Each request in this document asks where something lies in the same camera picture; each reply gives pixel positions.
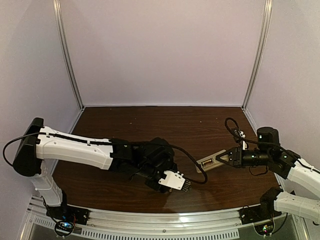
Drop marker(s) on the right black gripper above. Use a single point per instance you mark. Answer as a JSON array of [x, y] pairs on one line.
[[237, 160]]

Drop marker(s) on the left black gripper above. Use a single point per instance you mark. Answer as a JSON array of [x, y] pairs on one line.
[[161, 190]]

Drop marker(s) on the white remote control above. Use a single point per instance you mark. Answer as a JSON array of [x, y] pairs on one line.
[[209, 162]]

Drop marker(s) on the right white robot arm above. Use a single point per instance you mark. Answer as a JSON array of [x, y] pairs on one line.
[[286, 164]]

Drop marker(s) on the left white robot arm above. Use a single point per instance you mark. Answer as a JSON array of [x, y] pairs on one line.
[[153, 160]]

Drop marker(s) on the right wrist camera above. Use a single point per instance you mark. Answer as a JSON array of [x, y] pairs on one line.
[[239, 135]]

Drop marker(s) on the aluminium front rail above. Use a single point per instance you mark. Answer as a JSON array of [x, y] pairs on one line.
[[196, 222]]

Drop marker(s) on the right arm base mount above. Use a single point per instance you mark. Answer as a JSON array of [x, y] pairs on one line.
[[256, 213]]

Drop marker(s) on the white slotted cable duct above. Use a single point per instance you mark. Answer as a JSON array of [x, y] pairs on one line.
[[43, 229]]

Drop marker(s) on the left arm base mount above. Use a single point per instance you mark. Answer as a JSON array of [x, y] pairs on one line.
[[69, 213]]

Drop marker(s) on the right aluminium corner post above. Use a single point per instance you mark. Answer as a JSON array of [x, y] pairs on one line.
[[263, 36]]

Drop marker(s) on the aluminium corner post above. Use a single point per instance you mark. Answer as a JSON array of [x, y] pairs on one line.
[[263, 36], [66, 53]]

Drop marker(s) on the left aluminium corner post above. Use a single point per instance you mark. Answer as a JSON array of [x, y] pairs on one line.
[[66, 53]]

